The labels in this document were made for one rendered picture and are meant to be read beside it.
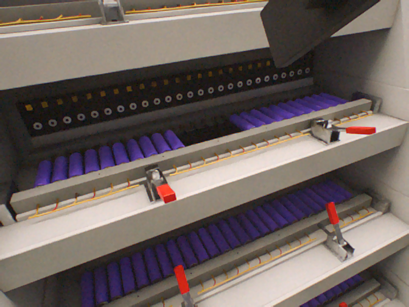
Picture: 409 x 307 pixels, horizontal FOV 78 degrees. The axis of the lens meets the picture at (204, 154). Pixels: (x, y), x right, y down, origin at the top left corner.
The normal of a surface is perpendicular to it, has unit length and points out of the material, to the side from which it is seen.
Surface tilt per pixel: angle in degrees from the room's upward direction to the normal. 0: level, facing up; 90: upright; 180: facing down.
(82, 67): 112
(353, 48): 90
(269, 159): 22
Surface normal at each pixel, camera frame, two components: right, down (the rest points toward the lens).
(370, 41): -0.91, 0.26
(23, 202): 0.40, 0.45
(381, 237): -0.07, -0.85
